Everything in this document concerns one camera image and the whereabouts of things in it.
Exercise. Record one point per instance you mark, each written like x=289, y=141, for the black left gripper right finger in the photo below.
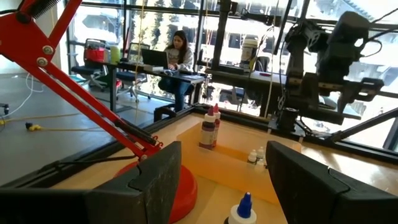
x=326, y=199

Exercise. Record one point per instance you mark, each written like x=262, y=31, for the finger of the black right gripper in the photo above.
x=349, y=98
x=309, y=96

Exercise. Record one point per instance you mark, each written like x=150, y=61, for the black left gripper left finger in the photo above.
x=77, y=208

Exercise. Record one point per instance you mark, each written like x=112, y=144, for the large blue food coloring bottle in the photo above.
x=241, y=214

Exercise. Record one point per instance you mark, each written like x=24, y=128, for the large purple food coloring bottle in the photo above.
x=206, y=133

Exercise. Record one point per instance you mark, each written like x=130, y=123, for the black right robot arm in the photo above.
x=342, y=46

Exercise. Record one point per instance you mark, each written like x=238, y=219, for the white wipes canister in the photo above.
x=249, y=54

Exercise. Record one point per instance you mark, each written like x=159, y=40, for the orange translucent plastic bin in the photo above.
x=224, y=174

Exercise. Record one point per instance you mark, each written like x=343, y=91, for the black office desk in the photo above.
x=186, y=77

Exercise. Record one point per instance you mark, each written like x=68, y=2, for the person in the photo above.
x=178, y=59

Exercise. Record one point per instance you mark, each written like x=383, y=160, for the blue-seat office chair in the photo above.
x=88, y=71

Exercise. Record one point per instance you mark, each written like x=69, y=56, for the red storage box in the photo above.
x=94, y=54

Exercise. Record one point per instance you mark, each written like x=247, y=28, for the green plastic container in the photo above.
x=115, y=55

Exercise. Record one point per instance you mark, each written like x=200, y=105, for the flat white box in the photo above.
x=153, y=68

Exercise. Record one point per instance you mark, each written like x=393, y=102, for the black laptop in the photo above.
x=154, y=58

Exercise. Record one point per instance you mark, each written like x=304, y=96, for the mesh-back office chair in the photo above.
x=132, y=51

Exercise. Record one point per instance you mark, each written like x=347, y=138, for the red desk lamp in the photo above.
x=25, y=34

